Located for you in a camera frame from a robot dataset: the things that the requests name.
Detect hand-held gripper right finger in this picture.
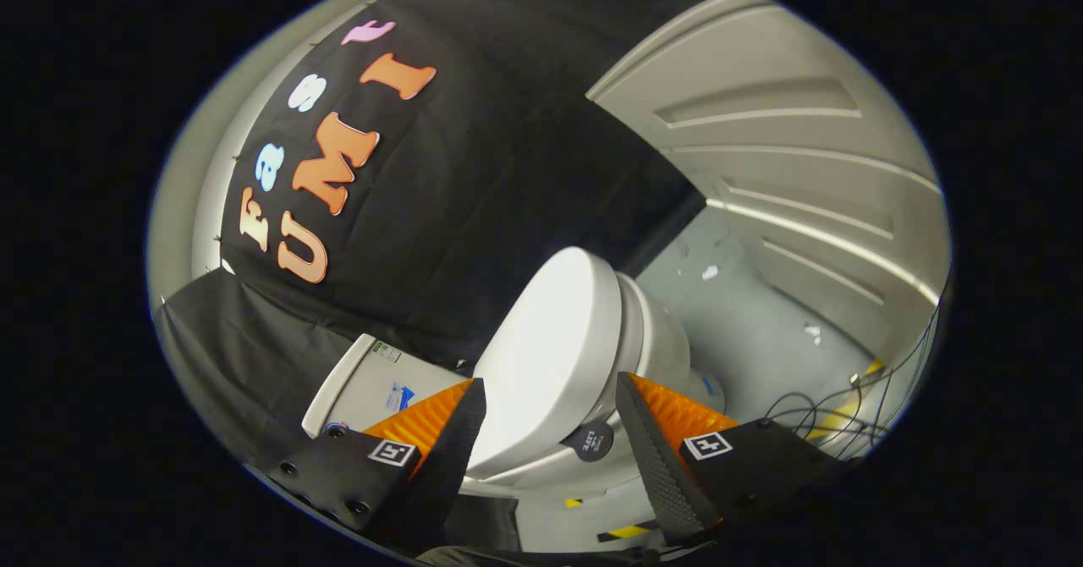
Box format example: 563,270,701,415
615,372,855,547

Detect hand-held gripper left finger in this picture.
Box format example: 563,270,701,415
245,377,489,555

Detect black lid pull tab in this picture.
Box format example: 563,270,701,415
561,421,615,463

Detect white toilet lid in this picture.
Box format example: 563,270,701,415
464,247,623,479

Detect white toilet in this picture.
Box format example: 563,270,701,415
302,271,726,502

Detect black backdrop cloth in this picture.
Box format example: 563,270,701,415
152,0,745,564

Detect white drawer cabinet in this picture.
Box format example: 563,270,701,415
586,0,947,382

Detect black floor cables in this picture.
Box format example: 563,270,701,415
761,313,940,458

